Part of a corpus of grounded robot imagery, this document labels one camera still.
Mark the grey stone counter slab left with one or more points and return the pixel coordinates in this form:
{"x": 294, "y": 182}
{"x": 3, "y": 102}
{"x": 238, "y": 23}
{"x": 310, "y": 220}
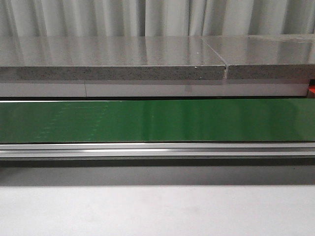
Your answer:
{"x": 113, "y": 58}

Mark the aluminium conveyor side rail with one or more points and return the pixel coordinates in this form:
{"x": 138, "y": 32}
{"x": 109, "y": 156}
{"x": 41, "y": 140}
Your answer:
{"x": 155, "y": 151}

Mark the white cabinet panel under counter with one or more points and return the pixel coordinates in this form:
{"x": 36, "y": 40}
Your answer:
{"x": 211, "y": 88}

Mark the red plastic tray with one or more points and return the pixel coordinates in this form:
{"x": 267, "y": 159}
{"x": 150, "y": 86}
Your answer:
{"x": 311, "y": 91}

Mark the white pleated curtain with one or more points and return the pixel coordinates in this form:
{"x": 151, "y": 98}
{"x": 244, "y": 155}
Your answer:
{"x": 155, "y": 17}

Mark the green conveyor belt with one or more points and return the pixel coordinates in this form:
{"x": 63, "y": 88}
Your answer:
{"x": 222, "y": 120}

